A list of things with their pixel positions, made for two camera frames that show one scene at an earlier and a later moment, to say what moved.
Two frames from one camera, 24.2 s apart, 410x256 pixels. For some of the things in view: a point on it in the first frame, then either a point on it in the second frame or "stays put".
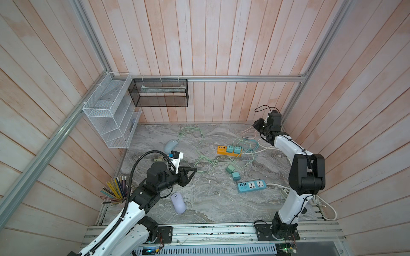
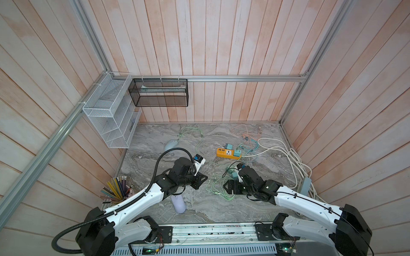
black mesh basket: x=159 y=92 stays put
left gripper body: x=172 y=179 -> x=189 y=179
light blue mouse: x=170 y=145 stays put
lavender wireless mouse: x=178 y=202 stays put
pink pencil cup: x=114 y=193 stays put
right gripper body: x=261 y=127 -> x=240 y=188
